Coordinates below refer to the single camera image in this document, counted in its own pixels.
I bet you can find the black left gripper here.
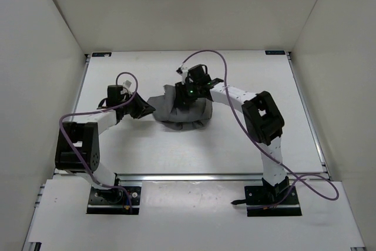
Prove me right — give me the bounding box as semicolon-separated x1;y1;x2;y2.
120;91;156;119

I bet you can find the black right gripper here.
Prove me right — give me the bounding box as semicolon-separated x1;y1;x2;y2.
174;81;200;108

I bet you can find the grey pleated skirt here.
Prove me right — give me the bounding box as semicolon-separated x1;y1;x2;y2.
147;85;213;131

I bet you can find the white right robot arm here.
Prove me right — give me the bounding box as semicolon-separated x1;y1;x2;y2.
175;78;290;204

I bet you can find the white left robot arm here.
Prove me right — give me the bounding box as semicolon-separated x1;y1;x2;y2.
55;93;155;203

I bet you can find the left blue table label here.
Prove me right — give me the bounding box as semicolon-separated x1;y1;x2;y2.
91;52;112;58

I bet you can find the blue table label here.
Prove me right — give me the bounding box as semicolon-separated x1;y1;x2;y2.
91;52;112;58
265;50;286;55

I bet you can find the right blue table label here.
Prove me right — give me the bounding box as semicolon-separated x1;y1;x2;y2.
265;50;286;55

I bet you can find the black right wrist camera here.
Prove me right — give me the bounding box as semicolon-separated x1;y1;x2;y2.
176;64;211;85

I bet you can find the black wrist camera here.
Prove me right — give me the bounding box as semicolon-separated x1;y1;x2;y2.
98;85;131;109
176;64;211;85

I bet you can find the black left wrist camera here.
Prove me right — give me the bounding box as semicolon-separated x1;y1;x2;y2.
98;85;131;109

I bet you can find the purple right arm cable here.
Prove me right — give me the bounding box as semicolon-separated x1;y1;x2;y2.
177;49;340;205

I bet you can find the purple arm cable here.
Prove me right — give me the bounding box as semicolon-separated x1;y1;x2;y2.
58;71;140;205
177;49;340;205

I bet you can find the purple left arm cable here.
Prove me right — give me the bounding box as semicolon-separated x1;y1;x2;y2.
58;71;140;205

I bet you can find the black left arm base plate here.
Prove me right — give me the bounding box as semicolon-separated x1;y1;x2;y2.
86;186;142;215

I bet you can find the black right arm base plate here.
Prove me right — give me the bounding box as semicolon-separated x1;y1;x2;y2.
231;186;303;217

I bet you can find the aluminium table frame rail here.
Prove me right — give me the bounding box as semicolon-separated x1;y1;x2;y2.
54;165;331;182

